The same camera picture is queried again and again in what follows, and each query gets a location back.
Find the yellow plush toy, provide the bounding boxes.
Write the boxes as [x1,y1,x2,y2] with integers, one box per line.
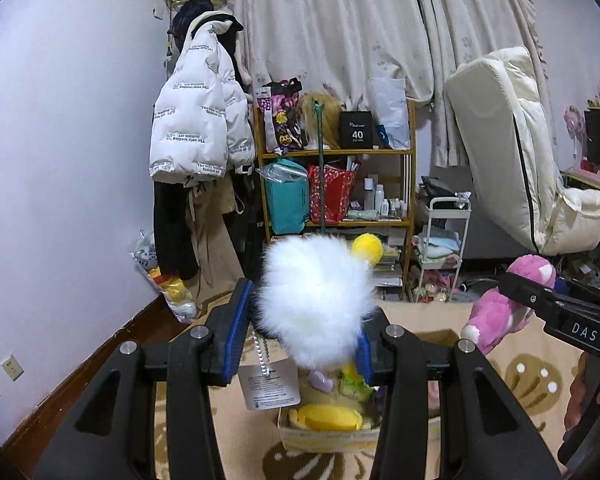
[287,404,366,432]

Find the cream folded mattress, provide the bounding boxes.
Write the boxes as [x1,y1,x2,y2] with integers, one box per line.
[443,46,600,256]

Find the teal shopping bag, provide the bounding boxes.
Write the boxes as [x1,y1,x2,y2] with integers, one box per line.
[258,159,311,235]

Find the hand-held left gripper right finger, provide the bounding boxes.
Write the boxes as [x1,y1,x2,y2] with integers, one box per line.
[352,307,553,480]

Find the wooden shelf rack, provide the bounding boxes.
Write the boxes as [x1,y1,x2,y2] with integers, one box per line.
[253,99,417,301]

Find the green tissue pack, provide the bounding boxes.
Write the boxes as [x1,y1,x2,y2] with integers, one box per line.
[339,376,374,404]

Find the stacks of books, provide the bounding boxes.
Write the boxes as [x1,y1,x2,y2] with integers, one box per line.
[370,240,406,289]

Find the black box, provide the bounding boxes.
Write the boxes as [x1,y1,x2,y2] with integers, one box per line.
[339,110,376,150]

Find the clear bag of toys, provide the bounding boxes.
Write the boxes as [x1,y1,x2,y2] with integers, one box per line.
[130,231,203,324]

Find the printed cardboard box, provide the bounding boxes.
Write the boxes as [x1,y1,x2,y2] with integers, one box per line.
[277,329,463,456]

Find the white fluffy plush toy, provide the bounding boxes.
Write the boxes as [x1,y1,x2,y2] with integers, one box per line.
[237,232,385,411]

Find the red patterned bag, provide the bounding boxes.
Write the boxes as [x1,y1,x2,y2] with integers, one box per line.
[307,162,358,225]

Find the white trolley cart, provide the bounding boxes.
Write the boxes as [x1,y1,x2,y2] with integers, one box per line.
[412,196,472,303]

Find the black cartoon print bag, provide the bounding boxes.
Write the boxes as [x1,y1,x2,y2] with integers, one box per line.
[257,78,308,156]

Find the green pole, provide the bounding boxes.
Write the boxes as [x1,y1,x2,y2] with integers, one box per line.
[312,102,328,235]

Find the beige flower patterned blanket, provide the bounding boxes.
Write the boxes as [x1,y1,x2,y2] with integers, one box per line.
[152,290,600,480]

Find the person's right hand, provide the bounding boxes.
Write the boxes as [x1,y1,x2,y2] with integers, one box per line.
[565,353,590,442]

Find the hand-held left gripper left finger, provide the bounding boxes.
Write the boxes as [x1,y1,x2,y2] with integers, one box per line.
[32,280,256,480]

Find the small purple plush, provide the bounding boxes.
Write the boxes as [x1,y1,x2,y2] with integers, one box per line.
[308,370,334,394]

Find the white puffer jacket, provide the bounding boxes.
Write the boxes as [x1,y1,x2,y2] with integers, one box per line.
[149,11,257,185]

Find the beige hanging coat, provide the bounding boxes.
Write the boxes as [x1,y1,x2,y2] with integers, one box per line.
[185,180,248,295]

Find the blond wig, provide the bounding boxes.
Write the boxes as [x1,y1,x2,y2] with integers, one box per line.
[300,93,346,151]

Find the white plastic bag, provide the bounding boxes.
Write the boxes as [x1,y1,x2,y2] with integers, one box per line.
[368,77,412,150]

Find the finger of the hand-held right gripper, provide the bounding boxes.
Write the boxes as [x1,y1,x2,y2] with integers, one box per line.
[552,277,600,307]
[497,271,565,322]

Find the black hanging trousers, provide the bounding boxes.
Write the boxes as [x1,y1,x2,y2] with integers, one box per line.
[153,180,201,282]

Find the cream patterned curtain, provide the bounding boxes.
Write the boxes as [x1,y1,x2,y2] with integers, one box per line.
[225,0,556,167]

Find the pink desk fan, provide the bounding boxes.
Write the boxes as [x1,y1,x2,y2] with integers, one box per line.
[562,105,589,161]

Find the pink plush toy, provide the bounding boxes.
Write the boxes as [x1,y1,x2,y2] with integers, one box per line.
[461,255,556,357]

